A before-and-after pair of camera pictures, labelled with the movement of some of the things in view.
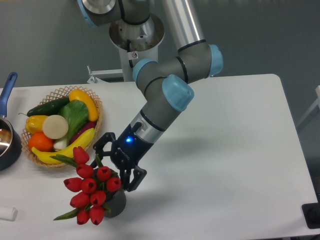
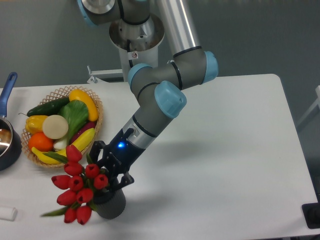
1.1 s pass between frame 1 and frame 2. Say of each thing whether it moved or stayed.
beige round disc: stayed
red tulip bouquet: moved
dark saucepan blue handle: stayed
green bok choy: stayed
